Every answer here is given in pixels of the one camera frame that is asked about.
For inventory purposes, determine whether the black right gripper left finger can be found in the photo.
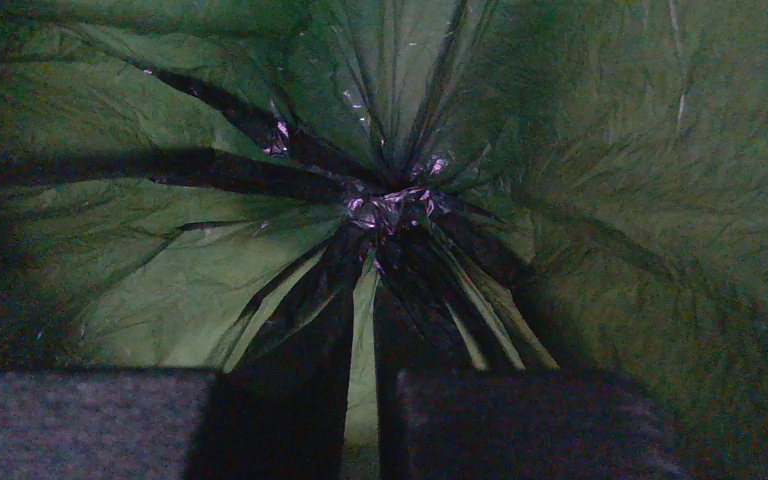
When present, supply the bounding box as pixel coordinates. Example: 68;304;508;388
0;291;355;480

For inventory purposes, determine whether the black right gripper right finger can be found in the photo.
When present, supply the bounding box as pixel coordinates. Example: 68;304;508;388
373;291;690;480

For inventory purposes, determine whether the black plastic trash bag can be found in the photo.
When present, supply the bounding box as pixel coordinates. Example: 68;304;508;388
0;1;768;479

